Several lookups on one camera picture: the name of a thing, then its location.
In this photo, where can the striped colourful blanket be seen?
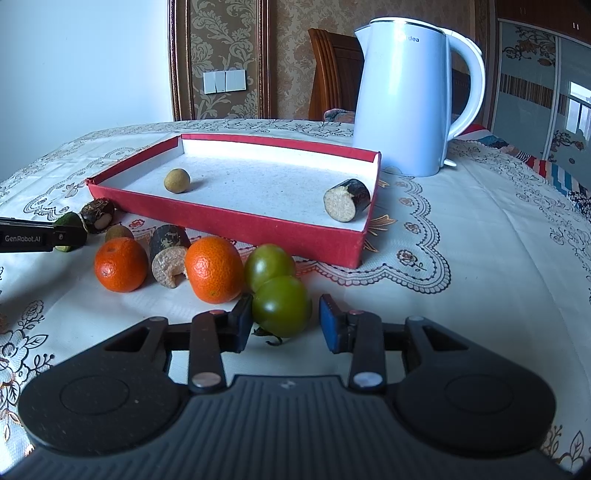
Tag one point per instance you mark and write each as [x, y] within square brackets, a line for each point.
[563, 177]

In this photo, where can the brown longan fruit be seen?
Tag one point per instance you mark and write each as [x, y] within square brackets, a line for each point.
[119, 232]
[177, 180]

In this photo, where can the orange tangerine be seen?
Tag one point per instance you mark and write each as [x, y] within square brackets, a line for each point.
[214, 271]
[121, 265]

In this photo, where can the dark sugarcane piece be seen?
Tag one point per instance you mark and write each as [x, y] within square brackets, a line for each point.
[167, 264]
[346, 199]

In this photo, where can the brown wooden chair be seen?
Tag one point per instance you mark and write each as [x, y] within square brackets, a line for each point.
[332, 78]

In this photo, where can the patterned sliding door wardrobe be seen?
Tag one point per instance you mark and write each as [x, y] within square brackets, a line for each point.
[526, 83]

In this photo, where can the white wall light switch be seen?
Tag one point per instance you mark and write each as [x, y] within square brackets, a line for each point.
[225, 81]

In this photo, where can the green tomato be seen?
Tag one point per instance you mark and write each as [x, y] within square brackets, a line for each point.
[269, 264]
[281, 305]

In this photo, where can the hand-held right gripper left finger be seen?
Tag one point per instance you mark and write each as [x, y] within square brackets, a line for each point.
[243, 319]

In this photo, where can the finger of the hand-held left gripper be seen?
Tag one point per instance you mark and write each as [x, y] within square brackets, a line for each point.
[69, 236]

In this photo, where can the white floral print tablecloth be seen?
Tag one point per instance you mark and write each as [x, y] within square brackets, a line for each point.
[485, 258]

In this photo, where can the folded cloth on chair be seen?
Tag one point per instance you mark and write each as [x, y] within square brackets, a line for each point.
[338, 115]

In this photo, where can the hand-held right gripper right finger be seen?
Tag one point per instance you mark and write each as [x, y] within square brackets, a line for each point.
[328, 323]

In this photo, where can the green cucumber piece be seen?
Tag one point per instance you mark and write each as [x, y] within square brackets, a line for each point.
[69, 218]

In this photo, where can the red shallow box tray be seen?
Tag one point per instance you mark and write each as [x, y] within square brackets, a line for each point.
[258, 184]

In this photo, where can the wooden wall panel frame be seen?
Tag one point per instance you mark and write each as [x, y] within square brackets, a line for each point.
[177, 55]

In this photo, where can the white electric kettle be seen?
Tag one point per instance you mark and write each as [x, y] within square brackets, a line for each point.
[401, 92]

